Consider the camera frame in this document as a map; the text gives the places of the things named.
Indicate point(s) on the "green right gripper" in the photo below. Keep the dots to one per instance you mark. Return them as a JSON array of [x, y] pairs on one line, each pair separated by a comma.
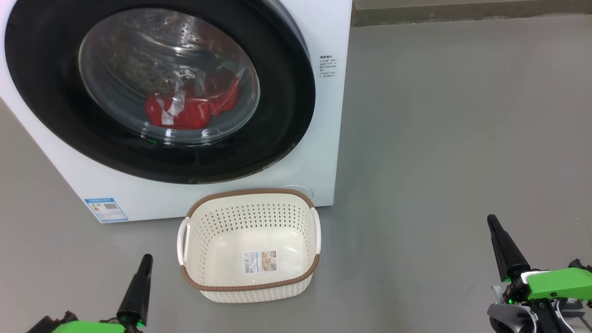
[[555, 283]]

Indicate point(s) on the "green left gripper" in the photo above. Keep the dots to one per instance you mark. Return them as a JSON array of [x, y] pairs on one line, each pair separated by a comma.
[[88, 327]]

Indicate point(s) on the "red and white garment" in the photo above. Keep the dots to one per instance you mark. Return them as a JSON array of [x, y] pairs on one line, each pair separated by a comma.
[[189, 113]]

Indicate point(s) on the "washing machine door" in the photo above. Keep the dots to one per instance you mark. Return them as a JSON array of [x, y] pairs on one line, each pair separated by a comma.
[[46, 92]]

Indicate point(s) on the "cream basket with brown rim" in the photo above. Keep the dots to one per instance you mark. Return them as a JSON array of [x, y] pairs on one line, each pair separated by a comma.
[[249, 236]]

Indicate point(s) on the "white printed warning label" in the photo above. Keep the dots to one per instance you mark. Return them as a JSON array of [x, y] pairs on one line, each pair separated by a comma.
[[260, 262]]

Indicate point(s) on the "white front-load washing machine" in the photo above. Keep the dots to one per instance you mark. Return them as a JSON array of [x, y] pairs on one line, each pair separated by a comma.
[[296, 138]]

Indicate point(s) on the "stainless steel washing machine drum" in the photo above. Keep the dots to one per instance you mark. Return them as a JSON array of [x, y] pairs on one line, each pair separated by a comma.
[[138, 60]]

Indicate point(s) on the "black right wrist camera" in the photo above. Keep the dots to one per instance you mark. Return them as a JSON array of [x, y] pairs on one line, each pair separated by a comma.
[[582, 266]]

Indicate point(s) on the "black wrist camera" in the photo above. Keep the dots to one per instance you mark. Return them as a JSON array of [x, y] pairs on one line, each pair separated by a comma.
[[582, 266], [48, 323]]

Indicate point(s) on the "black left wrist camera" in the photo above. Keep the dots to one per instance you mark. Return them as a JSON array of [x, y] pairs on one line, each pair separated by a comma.
[[48, 323]]

